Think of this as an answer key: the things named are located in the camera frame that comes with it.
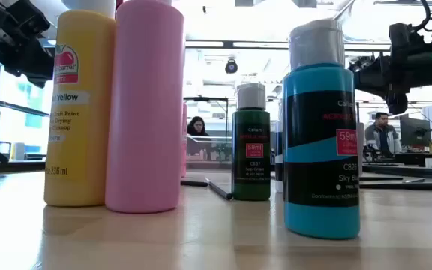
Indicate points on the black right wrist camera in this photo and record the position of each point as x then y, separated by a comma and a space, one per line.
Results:
400, 35

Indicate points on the purple plastic cup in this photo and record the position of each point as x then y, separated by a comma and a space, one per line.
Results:
360, 150

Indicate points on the black ceiling camera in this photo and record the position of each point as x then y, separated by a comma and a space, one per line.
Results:
231, 66

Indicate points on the large yellow paint bottle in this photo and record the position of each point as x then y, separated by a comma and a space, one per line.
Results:
81, 150

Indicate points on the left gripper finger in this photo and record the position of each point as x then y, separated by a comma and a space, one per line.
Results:
39, 75

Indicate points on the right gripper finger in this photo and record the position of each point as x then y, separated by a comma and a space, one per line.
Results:
373, 78

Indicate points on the black background desk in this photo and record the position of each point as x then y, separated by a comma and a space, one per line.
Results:
418, 157

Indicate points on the white canister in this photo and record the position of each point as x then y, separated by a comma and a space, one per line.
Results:
19, 152

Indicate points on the small sky blue paint bottle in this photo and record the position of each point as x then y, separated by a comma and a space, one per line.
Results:
321, 180

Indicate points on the black computer monitor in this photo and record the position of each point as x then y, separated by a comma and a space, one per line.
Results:
414, 131

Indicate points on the thin black paintbrush silver ferrule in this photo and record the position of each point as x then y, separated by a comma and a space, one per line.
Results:
414, 180

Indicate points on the person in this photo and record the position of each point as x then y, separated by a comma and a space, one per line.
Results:
383, 137
197, 127

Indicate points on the small sap green paint bottle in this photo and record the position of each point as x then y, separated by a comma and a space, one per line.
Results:
251, 165

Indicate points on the black metal gantry frame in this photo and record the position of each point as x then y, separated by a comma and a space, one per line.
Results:
204, 99

